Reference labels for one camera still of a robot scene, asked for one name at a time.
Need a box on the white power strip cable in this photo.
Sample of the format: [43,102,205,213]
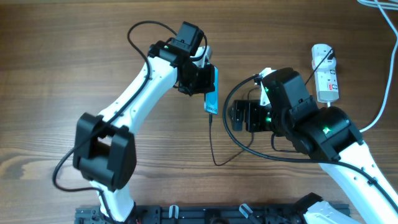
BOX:
[326,0,398,133]

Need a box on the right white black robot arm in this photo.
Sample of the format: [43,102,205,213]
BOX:
[223,67,397,223]

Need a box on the blue screen smartphone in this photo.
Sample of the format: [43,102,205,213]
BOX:
[204,67,219,115]

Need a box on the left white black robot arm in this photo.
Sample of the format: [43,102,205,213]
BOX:
[73,22,218,223]

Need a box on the white power strip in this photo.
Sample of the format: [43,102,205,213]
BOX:
[312,44,339,104]

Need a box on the black charger cable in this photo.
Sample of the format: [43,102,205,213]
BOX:
[208,49,336,167]

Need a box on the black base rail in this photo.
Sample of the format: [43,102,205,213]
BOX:
[73,203,352,224]

